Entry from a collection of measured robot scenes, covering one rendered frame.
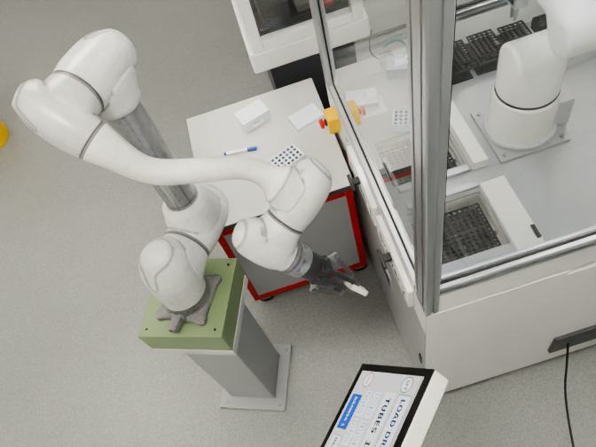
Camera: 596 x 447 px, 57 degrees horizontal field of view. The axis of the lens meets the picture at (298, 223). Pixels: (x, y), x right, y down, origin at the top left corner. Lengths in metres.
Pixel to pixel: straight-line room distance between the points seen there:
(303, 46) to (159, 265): 1.26
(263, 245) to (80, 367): 1.86
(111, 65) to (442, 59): 0.79
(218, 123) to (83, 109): 1.19
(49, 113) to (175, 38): 3.07
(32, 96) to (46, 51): 3.52
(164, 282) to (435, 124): 0.98
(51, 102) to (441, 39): 0.83
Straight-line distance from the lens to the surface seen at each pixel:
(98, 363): 2.95
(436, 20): 0.77
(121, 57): 1.38
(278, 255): 1.31
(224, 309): 1.77
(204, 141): 2.36
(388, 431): 1.28
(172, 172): 1.27
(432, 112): 0.89
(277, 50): 2.44
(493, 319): 1.81
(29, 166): 3.98
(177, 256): 1.61
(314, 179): 1.26
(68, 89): 1.30
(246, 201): 2.10
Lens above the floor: 2.41
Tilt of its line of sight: 56 degrees down
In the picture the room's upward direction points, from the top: 20 degrees counter-clockwise
